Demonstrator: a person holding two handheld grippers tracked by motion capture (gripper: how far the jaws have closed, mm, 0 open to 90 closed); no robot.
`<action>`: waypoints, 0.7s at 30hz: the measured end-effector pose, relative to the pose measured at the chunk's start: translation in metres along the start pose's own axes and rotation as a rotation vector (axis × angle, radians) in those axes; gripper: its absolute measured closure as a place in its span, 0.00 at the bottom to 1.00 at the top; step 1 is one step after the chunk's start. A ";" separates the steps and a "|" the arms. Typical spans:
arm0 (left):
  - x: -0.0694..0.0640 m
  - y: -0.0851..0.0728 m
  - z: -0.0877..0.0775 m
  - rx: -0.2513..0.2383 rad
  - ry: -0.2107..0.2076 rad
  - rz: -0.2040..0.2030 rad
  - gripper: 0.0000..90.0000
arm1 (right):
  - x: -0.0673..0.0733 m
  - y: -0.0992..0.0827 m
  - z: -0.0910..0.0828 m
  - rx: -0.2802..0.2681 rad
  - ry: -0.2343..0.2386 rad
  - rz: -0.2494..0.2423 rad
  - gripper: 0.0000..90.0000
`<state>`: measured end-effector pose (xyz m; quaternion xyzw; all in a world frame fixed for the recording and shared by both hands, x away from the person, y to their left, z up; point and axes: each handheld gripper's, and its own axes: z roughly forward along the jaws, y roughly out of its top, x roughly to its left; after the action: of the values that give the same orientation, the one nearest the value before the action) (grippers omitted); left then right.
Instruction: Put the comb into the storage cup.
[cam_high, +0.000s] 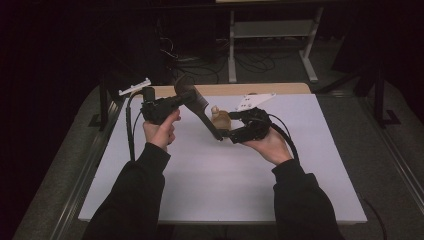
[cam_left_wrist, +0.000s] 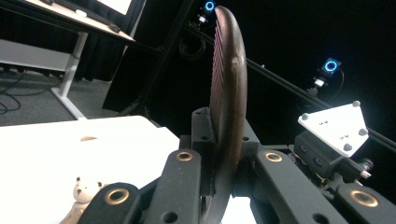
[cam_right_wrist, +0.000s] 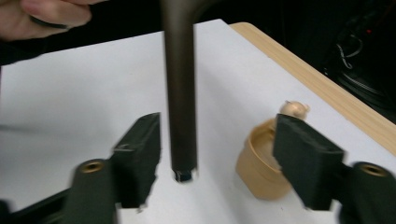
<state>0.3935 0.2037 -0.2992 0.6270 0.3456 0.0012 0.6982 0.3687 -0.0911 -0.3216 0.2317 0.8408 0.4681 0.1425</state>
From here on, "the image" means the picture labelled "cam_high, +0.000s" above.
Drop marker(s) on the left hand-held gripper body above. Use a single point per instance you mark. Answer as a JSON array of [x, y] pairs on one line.
[[158, 106]]

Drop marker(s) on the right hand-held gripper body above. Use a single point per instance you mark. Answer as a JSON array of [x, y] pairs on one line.
[[256, 125]]

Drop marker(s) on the black spatula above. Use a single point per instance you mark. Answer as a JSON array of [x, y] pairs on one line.
[[198, 100]]

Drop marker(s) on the person's left hand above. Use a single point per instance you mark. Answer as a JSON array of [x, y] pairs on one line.
[[161, 133]]

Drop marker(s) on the person's right hand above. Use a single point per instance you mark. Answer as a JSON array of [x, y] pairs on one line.
[[271, 148]]

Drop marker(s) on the small beige object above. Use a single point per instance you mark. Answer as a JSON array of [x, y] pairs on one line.
[[215, 111]]

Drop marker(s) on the white table mat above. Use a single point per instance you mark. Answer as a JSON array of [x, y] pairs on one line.
[[216, 186]]

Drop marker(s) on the black stand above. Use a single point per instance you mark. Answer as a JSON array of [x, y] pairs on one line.
[[103, 106], [380, 100]]

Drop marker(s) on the grey metal stand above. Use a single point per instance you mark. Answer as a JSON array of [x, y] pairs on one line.
[[273, 29]]

